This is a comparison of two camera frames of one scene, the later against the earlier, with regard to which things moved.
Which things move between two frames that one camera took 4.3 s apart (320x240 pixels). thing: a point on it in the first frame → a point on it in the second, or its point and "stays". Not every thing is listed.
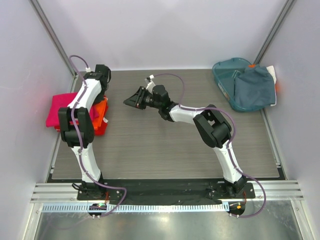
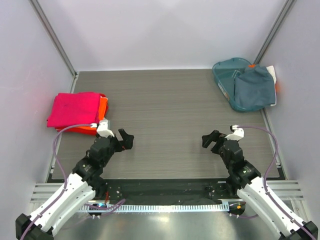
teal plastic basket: [225, 71] stays
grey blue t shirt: [255, 86] stays
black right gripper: [141, 97] → [218, 143]
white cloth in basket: [272, 71] stays
